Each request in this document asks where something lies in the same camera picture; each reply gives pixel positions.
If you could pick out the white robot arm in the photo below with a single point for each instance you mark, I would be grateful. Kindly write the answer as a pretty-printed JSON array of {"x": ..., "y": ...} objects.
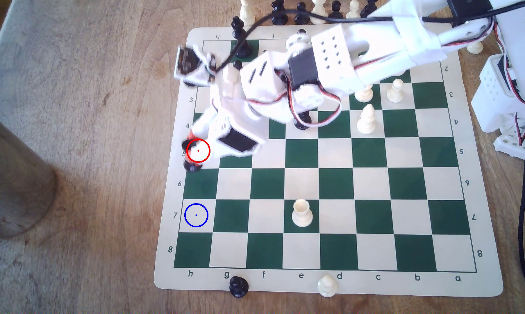
[{"x": 376, "y": 48}]

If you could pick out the white tall chess piece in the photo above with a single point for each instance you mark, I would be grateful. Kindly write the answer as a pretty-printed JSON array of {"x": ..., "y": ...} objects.
[
  {"x": 318, "y": 8},
  {"x": 246, "y": 11}
]

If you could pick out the black bishop on e4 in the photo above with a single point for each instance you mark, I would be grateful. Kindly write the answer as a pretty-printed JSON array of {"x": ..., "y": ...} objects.
[{"x": 304, "y": 121}]

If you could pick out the black tall chess piece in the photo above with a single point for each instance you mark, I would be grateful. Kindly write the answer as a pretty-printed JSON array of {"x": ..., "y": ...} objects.
[{"x": 369, "y": 6}]

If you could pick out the white rook chess piece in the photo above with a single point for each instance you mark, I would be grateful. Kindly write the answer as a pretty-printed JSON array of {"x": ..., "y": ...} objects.
[{"x": 302, "y": 213}]

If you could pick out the gripper camera in white mount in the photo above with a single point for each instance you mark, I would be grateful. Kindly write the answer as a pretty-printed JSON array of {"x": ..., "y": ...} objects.
[{"x": 188, "y": 61}]

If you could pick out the white pawn chess piece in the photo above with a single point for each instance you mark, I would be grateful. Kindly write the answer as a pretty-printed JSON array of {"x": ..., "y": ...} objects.
[
  {"x": 475, "y": 48},
  {"x": 395, "y": 91},
  {"x": 327, "y": 285},
  {"x": 353, "y": 8}
]

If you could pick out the brown wooden cylinder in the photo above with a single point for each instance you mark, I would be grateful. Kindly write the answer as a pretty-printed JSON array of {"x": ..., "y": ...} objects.
[{"x": 14, "y": 183}]

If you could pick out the black knight chess piece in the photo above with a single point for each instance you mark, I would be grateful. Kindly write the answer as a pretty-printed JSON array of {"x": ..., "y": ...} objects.
[{"x": 279, "y": 9}]

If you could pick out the black king chess piece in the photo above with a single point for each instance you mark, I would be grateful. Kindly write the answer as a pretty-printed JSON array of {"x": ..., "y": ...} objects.
[{"x": 237, "y": 27}]

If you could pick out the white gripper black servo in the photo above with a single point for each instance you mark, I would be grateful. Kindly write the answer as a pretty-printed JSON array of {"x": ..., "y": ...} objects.
[{"x": 237, "y": 141}]

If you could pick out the white bishop chess piece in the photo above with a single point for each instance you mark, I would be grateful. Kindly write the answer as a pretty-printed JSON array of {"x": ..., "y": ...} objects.
[
  {"x": 367, "y": 118},
  {"x": 364, "y": 93}
]

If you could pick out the black rook chess piece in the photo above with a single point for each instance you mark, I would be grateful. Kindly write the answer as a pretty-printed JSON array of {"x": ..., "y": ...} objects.
[{"x": 192, "y": 163}]

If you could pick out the green and cream chess mat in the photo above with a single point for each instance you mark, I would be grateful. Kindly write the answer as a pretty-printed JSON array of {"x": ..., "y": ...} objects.
[{"x": 267, "y": 183}]

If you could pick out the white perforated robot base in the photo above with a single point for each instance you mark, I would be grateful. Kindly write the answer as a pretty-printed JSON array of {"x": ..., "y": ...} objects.
[{"x": 517, "y": 150}]

